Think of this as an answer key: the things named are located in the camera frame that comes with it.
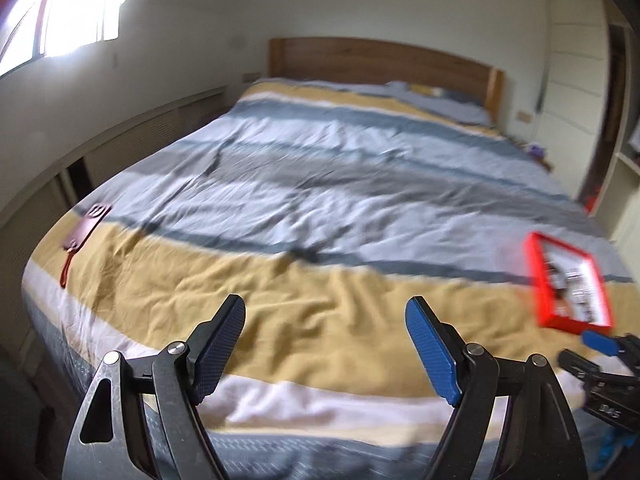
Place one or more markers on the striped bed cover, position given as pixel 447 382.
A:
pixel 300 185

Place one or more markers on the window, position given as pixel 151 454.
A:
pixel 75 15

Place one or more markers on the wall socket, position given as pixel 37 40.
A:
pixel 523 116

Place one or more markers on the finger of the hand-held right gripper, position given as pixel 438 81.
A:
pixel 600 342
pixel 575 361

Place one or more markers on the white wardrobe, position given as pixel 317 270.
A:
pixel 570 85

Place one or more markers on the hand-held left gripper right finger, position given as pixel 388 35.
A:
pixel 432 355

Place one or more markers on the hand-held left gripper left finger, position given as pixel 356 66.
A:
pixel 220 352

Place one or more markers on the wooden headboard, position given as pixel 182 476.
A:
pixel 375 60

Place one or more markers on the red object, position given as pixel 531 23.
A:
pixel 592 197

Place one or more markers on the red jewelry box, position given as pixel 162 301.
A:
pixel 535 270

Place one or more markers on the grey pillow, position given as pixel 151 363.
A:
pixel 435 102

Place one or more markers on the purple object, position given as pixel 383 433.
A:
pixel 536 151

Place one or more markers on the low wall cabinet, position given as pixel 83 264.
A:
pixel 125 140

